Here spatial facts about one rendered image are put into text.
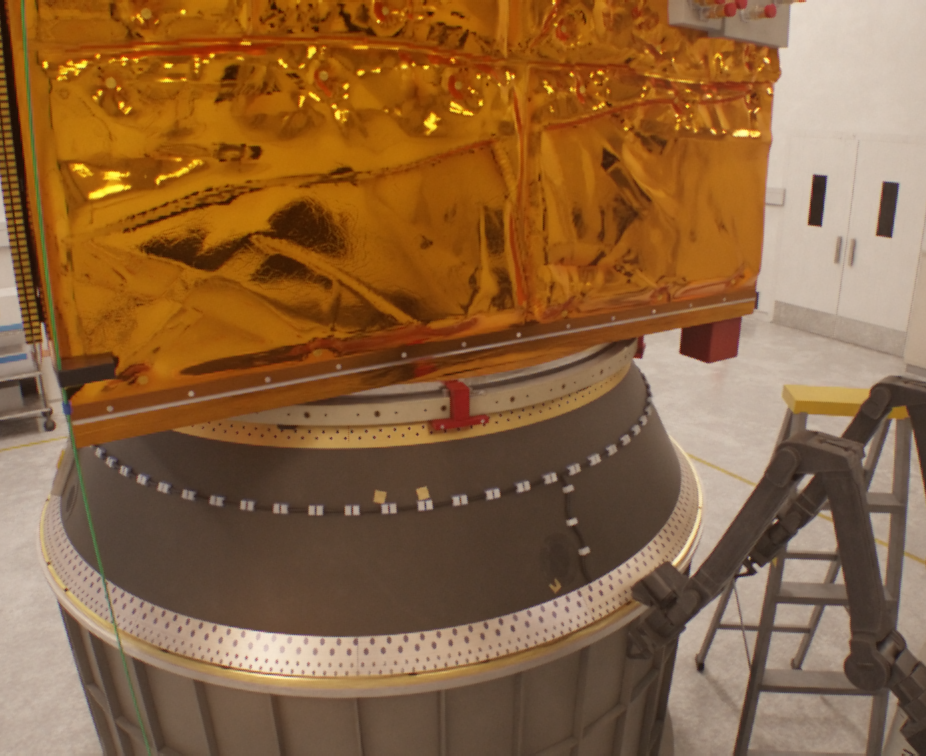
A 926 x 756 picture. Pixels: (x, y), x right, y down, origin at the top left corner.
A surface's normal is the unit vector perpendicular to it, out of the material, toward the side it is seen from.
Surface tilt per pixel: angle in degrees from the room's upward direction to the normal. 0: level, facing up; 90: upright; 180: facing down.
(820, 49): 90
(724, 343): 90
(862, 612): 84
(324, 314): 89
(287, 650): 43
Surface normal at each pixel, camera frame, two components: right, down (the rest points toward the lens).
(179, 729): -0.39, 0.30
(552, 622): 0.33, -0.50
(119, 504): -0.52, -0.21
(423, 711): 0.21, 0.32
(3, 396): 0.55, 0.27
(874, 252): -0.83, 0.18
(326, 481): 0.01, -0.15
